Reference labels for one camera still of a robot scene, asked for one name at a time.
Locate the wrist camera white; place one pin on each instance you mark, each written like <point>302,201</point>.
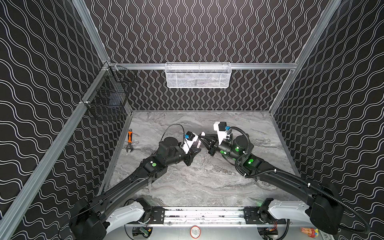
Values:
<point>222,131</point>
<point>191,140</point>

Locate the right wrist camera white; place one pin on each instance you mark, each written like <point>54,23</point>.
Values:
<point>222,131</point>

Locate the red white round sticker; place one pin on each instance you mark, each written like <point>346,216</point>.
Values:
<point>195,232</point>

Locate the black wire basket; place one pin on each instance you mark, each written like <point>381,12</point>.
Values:
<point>108,102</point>

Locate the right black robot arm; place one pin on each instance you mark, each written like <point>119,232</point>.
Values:
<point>325,210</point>

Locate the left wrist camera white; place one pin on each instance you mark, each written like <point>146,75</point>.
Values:
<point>191,140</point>

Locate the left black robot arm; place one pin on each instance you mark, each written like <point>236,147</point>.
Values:
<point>96,218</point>

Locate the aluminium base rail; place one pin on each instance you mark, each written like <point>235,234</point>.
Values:
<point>204,216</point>

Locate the orange handled adjustable wrench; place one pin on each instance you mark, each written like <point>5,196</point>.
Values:
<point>129,147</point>

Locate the orange red small object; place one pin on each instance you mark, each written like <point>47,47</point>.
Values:
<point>310,232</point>

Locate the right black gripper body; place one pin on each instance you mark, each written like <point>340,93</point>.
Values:
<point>213,145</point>

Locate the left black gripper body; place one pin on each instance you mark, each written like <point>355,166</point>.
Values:
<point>188,156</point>

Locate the white mesh wire basket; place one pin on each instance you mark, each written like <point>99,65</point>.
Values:
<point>193,75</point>

